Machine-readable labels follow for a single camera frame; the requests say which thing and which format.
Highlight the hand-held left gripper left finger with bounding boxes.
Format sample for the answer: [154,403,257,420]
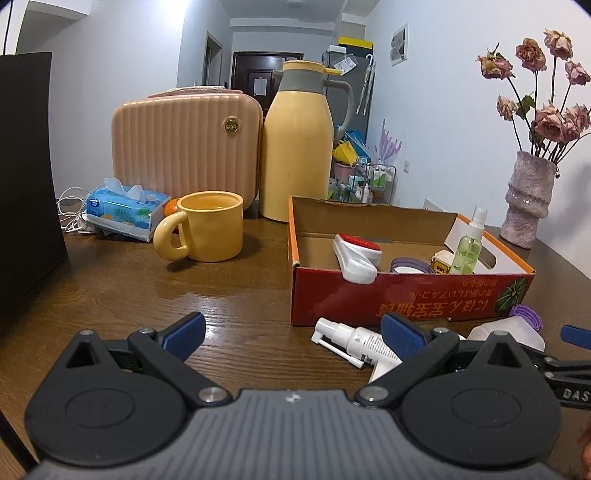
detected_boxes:
[51,312,234,410]

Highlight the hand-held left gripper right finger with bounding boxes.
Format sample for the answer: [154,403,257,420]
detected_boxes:
[353,312,537,410]

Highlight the yellow mug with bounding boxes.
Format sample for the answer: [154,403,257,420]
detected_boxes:
[153,191,245,263]

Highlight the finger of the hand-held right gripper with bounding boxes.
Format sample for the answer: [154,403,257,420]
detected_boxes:
[526,348,591,377]
[560,324,591,345]

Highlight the white nasal spray bottle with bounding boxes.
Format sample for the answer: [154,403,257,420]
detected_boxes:
[314,318,404,383]

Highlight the black monitor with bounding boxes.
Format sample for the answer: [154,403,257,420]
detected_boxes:
[0,52,70,320]

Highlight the folded white umbrella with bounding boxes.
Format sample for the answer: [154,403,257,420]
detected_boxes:
[356,53,376,114]

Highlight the white cable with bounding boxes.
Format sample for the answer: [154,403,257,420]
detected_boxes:
[56,187,100,234]

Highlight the white plastic box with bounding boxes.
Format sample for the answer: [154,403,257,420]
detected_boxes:
[467,318,547,352]

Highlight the framed wall panel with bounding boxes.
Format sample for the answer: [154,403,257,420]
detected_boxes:
[390,24,410,66]

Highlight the red lint brush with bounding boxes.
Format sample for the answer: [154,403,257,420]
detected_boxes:
[333,233,383,284]

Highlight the red cardboard box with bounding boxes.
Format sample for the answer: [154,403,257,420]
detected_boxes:
[287,196,537,327]

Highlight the blue tissue packet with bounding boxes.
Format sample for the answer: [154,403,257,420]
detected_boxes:
[85,178,172,243]

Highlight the translucent blue lid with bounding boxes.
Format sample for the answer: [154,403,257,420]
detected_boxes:
[390,257,433,274]

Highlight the peach ribbed suitcase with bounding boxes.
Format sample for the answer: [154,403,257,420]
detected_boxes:
[111,86,265,216]

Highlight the dried pink roses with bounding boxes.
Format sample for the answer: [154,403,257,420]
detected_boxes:
[477,28,591,165]

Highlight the green spray bottle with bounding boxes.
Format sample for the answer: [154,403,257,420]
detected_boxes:
[450,207,489,276]

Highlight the yellow thermos jug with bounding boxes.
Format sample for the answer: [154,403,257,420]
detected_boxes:
[259,60,356,225]

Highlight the yellow watering can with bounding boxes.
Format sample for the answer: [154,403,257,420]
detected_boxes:
[333,142,359,165]

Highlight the purple wall decal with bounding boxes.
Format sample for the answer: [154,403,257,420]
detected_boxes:
[375,119,403,162]

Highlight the white charger cube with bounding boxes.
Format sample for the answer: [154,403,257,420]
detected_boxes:
[430,250,456,276]

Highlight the metal utility cart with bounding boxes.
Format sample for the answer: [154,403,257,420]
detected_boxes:
[355,157,398,204]

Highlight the pink ceramic vase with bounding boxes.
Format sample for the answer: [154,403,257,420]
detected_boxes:
[500,151,559,250]

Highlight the dark brown door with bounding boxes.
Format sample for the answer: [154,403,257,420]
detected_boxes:
[232,51,297,110]

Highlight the grey fridge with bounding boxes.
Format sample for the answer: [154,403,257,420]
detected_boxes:
[322,44,378,140]

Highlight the purple notched cap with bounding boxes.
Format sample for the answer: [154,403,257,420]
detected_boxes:
[510,304,545,331]

